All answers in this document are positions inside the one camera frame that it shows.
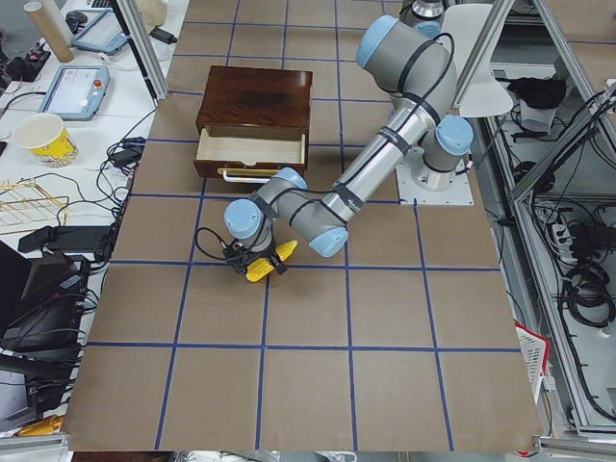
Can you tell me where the teach pendant tablet far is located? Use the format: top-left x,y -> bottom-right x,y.
71,9 -> 127,55

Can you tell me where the aluminium frame post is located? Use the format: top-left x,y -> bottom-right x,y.
111,0 -> 168,101

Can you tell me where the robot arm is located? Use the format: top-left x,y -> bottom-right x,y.
222,15 -> 457,281

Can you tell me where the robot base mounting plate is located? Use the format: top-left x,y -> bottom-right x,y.
395,157 -> 474,207

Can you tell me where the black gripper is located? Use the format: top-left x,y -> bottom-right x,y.
221,239 -> 287,275

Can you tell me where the teach pendant tablet near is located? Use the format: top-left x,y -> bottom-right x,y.
38,65 -> 111,121

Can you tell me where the cardboard tube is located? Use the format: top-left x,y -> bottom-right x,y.
23,0 -> 74,64

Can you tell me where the red white plastic basket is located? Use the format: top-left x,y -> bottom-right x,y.
515,321 -> 551,403

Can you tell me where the wooden drawer with white handle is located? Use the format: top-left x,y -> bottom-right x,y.
193,125 -> 308,182

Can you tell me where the teach pendant tablet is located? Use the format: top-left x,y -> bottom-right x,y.
38,65 -> 111,121
71,9 -> 127,55

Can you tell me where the yellow paper popcorn cup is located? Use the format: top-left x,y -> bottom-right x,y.
13,113 -> 79,167

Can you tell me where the dark wooden drawer cabinet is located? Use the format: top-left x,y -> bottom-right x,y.
195,65 -> 313,143

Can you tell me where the yellow toy corn cob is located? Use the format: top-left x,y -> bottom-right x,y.
245,240 -> 298,282

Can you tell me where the gold wire rack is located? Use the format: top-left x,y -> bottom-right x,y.
0,179 -> 68,235

